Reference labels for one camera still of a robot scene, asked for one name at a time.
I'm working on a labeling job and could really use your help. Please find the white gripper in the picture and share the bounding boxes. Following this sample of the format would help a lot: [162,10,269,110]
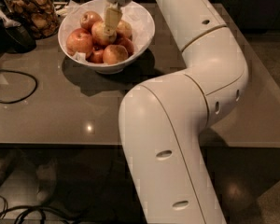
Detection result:
[104,0,132,35]

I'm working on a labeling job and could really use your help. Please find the yellow-red apple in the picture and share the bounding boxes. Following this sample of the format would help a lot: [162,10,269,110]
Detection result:
[103,45,129,64]
[91,21,117,47]
[116,20,133,39]

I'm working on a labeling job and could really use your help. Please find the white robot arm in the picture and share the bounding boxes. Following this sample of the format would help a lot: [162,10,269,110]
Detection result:
[119,0,248,224]

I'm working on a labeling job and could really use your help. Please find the red apple top back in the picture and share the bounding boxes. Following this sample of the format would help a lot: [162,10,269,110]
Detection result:
[80,10,103,32]

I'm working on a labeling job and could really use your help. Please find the red apple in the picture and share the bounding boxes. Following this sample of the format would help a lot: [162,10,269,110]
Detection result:
[80,10,103,32]
[115,37,134,56]
[66,28,93,58]

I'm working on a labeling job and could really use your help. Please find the red apple right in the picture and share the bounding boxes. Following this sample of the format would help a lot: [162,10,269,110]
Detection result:
[115,37,134,56]

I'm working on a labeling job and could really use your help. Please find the yellow-red apple front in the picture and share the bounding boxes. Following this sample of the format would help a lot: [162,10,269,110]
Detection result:
[103,45,129,64]

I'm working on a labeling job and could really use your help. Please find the red apple far left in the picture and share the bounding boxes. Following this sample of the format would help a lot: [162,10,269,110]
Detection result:
[66,28,93,58]

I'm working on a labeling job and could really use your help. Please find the dark red apple low front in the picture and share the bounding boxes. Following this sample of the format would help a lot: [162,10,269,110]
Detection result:
[88,46,104,63]

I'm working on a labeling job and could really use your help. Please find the white ceramic bowl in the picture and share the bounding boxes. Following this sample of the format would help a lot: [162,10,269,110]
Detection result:
[57,0,156,76]

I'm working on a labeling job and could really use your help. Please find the glass jar of dried chips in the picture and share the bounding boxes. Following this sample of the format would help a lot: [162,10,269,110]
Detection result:
[4,0,59,39]

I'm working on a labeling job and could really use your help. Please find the black scoop with white handle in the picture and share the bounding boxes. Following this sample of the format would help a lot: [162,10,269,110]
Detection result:
[0,8,36,53]

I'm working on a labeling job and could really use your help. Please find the black cable on table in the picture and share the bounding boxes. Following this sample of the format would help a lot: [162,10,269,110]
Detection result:
[0,68,39,105]

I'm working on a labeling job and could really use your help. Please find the black cables on floor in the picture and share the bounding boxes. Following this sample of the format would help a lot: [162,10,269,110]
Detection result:
[0,193,85,224]

